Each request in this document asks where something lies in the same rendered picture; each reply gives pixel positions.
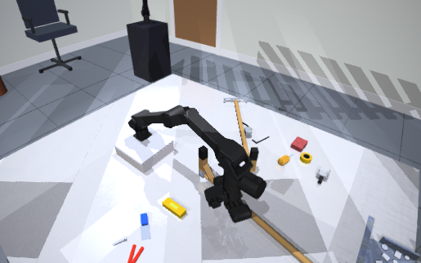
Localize long scraper with wooden handle and dark grey blade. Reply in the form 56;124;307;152
199;145;312;263

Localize blue-handled scraper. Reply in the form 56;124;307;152
141;213;151;240

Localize pink rectangular block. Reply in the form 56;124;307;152
290;136;308;152

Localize red-handled pliers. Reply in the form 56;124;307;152
128;244;144;263

